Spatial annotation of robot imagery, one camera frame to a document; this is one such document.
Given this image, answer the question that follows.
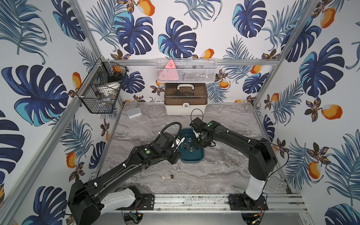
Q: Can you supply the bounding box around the teal plastic storage box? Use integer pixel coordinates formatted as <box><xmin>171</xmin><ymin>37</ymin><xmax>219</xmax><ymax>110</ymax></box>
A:
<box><xmin>178</xmin><ymin>128</ymin><xmax>205</xmax><ymax>164</ymax></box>

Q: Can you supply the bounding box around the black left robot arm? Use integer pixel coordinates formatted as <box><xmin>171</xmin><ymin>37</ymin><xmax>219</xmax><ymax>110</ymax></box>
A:
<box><xmin>67</xmin><ymin>122</ymin><xmax>182</xmax><ymax>225</ymax></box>

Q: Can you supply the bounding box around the small white box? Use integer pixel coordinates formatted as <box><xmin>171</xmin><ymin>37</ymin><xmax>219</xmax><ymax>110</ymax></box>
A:
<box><xmin>127</xmin><ymin>107</ymin><xmax>142</xmax><ymax>119</ymax></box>

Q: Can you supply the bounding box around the brown lid white toolbox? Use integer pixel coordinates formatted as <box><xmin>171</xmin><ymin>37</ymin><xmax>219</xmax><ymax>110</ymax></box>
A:
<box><xmin>164</xmin><ymin>83</ymin><xmax>208</xmax><ymax>116</ymax></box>

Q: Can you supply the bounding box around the pink triangle sign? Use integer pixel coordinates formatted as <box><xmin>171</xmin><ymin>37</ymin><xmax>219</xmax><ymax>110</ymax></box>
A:
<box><xmin>158</xmin><ymin>60</ymin><xmax>179</xmax><ymax>82</ymax></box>

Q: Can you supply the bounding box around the white bowl in basket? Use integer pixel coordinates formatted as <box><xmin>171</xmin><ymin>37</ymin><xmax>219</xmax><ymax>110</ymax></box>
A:
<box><xmin>97</xmin><ymin>82</ymin><xmax>121</xmax><ymax>93</ymax></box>

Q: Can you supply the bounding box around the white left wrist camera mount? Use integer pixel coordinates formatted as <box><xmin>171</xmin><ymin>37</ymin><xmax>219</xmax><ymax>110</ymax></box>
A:
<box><xmin>174</xmin><ymin>136</ymin><xmax>185</xmax><ymax>146</ymax></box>

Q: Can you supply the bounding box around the black wire basket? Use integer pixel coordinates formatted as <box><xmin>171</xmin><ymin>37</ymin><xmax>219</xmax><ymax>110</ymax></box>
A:
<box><xmin>77</xmin><ymin>58</ymin><xmax>129</xmax><ymax>114</ymax></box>

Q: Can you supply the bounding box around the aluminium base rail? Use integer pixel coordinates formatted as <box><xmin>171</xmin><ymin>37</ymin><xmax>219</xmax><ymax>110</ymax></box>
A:
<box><xmin>77</xmin><ymin>193</ymin><xmax>308</xmax><ymax>213</ymax></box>

